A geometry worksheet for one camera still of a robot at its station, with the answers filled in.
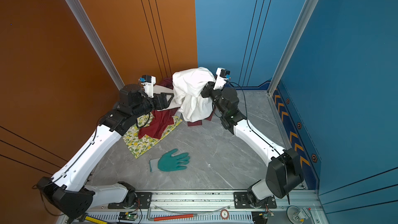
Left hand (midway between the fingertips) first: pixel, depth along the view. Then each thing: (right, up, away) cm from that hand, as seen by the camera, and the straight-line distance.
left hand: (169, 93), depth 70 cm
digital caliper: (-39, -56, -1) cm, 68 cm away
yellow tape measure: (-33, -57, -1) cm, 66 cm away
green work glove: (-5, -37, +16) cm, 41 cm away
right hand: (+14, +7, +1) cm, 16 cm away
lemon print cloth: (-23, -30, +22) cm, 44 cm away
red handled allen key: (+1, -57, 0) cm, 57 cm away
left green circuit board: (-20, -57, +1) cm, 60 cm away
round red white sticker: (+25, -55, 0) cm, 61 cm away
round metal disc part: (+56, -54, 0) cm, 78 cm away
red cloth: (-11, -14, +21) cm, 28 cm away
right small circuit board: (+45, -55, 0) cm, 71 cm away
